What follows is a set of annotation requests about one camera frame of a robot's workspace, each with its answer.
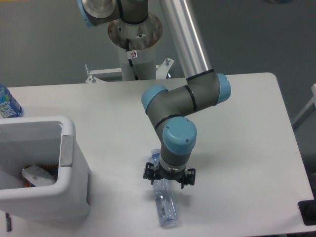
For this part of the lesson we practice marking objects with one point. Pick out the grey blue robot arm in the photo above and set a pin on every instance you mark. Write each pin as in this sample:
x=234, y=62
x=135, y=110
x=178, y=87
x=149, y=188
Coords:
x=168, y=109

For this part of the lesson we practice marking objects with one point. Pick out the white frame at right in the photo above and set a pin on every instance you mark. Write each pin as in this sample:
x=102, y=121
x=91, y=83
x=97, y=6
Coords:
x=306, y=111

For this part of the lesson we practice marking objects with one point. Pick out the clear plastic bottle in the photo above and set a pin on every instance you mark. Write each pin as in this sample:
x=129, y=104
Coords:
x=165, y=203

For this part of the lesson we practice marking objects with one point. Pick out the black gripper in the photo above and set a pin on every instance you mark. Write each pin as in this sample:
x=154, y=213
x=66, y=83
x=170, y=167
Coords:
x=184, y=177

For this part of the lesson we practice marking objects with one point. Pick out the black clamp at table edge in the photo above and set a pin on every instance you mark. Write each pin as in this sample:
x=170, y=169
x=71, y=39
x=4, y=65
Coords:
x=308, y=211

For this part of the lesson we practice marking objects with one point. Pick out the white trash can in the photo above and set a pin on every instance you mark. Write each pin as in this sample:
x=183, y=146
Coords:
x=42, y=141

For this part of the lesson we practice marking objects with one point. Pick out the colourful snack wrapper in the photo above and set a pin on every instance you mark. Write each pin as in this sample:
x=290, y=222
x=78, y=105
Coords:
x=52, y=169

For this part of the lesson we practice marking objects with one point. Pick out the small black strip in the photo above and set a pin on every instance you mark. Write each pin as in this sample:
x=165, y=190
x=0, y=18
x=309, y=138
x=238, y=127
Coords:
x=8, y=222

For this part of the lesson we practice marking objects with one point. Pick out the blue labelled water bottle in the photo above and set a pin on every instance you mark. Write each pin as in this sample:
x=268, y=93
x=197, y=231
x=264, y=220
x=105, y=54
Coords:
x=9, y=107

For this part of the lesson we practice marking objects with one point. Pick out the clear plastic wrapper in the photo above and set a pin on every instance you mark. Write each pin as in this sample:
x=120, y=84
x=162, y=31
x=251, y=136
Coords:
x=38, y=176

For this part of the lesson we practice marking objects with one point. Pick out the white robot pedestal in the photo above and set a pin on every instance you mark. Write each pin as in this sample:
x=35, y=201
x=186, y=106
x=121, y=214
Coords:
x=137, y=46

